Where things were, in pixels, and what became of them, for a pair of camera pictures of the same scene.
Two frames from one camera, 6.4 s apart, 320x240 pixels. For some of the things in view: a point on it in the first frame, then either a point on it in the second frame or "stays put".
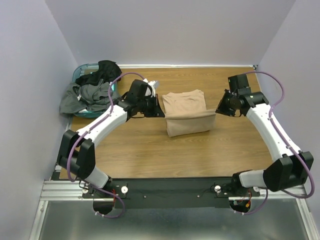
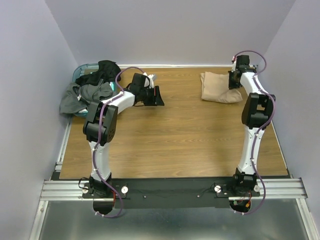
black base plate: [169, 193] stays put
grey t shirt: [90, 96] stays put
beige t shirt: [186, 113] -> [215, 87]
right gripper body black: [232, 100] -> [232, 83]
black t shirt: [107, 70] stays put
